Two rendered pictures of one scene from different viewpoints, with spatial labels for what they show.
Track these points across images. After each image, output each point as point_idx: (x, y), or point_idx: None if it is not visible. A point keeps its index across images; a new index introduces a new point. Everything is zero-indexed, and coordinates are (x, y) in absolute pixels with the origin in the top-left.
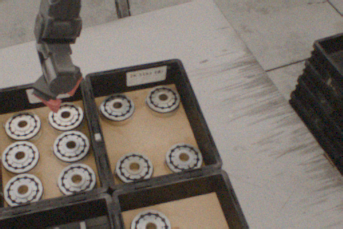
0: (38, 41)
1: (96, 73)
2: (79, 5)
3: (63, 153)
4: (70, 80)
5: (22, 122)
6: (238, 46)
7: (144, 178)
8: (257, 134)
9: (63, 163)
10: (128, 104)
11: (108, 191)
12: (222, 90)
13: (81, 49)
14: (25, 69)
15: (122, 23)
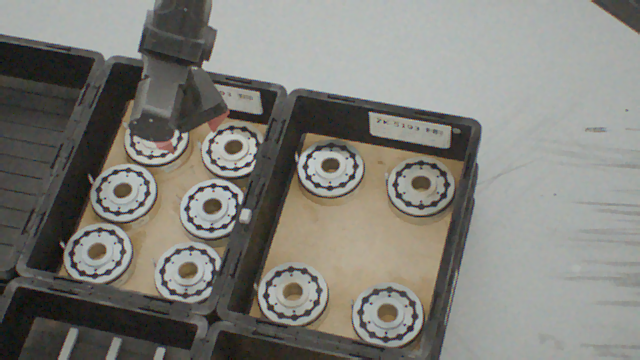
0: (138, 49)
1: (312, 94)
2: (199, 24)
3: (192, 215)
4: (163, 128)
5: None
6: None
7: (298, 320)
8: (606, 330)
9: (186, 233)
10: (352, 171)
11: None
12: (593, 208)
13: (366, 11)
14: (242, 17)
15: None
